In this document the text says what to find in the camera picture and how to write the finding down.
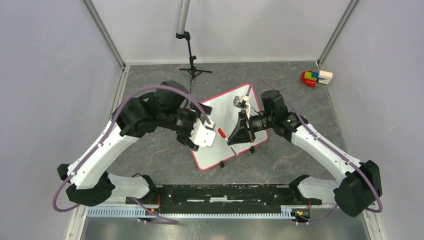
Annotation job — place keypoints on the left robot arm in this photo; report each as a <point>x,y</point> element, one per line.
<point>166,105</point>

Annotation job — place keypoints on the black camera tripod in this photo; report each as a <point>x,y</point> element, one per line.
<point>192,70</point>

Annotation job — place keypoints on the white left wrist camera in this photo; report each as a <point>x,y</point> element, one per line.
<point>203,133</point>

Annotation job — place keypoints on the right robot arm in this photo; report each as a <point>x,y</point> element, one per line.
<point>356,186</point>

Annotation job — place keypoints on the red marker cap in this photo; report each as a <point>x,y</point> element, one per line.
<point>221,133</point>

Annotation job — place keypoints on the grey metal pole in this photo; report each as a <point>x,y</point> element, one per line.
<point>182,18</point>

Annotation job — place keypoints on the white marker pen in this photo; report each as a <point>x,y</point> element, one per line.
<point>231,147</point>

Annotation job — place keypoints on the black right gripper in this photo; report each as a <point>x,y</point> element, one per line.
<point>241,134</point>

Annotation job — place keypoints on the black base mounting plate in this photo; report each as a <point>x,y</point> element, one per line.
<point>225,198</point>

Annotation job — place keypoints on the colourful toy block stack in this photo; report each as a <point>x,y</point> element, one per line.
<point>313,78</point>

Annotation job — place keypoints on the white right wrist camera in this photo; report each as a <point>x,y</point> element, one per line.
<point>243,102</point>

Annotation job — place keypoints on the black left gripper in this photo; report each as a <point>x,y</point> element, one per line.
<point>184,137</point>

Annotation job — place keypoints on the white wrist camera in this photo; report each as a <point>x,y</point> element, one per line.
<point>203,133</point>
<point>243,102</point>

